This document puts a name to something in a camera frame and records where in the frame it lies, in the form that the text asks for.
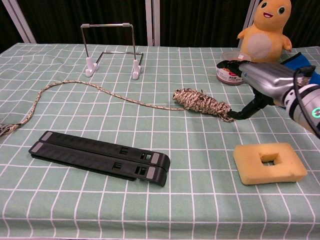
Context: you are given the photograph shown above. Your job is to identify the yellow sponge square hole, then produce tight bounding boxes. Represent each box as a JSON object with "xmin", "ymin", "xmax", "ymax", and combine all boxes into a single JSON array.
[{"xmin": 232, "ymin": 142, "xmax": 308, "ymax": 186}]

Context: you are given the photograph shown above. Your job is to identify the black curtain panel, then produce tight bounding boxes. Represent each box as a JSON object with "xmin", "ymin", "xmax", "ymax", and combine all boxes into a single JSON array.
[
  {"xmin": 0, "ymin": 0, "xmax": 28, "ymax": 53},
  {"xmin": 159, "ymin": 0, "xmax": 251, "ymax": 48},
  {"xmin": 289, "ymin": 0, "xmax": 320, "ymax": 49},
  {"xmin": 19, "ymin": 0, "xmax": 149, "ymax": 46}
]

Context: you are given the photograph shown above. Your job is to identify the black folding stand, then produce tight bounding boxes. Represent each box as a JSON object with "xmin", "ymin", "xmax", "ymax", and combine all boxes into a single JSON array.
[{"xmin": 28, "ymin": 130, "xmax": 171, "ymax": 188}]

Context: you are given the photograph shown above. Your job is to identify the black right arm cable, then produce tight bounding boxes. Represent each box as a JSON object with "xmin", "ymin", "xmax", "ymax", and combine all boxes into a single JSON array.
[{"xmin": 292, "ymin": 65, "xmax": 320, "ymax": 138}]

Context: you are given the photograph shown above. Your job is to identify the metal wire stand white feet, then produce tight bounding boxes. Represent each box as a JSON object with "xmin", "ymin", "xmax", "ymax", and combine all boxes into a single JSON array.
[{"xmin": 81, "ymin": 22, "xmax": 145, "ymax": 80}]

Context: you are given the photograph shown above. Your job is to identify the blue cloth bag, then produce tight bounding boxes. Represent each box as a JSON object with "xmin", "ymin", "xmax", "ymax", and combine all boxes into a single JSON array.
[{"xmin": 277, "ymin": 51, "xmax": 320, "ymax": 111}]

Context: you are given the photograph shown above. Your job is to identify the clear lidded food container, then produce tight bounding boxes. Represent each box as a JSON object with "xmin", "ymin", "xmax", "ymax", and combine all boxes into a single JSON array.
[{"xmin": 215, "ymin": 51, "xmax": 252, "ymax": 87}]

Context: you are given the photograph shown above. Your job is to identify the white metal frame post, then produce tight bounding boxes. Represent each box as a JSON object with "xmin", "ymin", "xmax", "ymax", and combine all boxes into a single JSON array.
[
  {"xmin": 243, "ymin": 0, "xmax": 261, "ymax": 33},
  {"xmin": 144, "ymin": 0, "xmax": 161, "ymax": 47},
  {"xmin": 0, "ymin": 0, "xmax": 37, "ymax": 43}
]

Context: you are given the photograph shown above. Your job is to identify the beige braided rope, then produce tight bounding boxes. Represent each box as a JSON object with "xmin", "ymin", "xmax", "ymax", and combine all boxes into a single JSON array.
[{"xmin": 0, "ymin": 79, "xmax": 236, "ymax": 137}]

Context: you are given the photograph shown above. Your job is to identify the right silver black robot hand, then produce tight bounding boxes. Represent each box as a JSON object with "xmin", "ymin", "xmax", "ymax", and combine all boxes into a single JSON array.
[{"xmin": 216, "ymin": 60, "xmax": 301, "ymax": 121}]

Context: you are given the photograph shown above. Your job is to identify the yellow plush toy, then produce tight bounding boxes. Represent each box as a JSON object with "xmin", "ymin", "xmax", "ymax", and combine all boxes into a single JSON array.
[{"xmin": 236, "ymin": 0, "xmax": 293, "ymax": 63}]

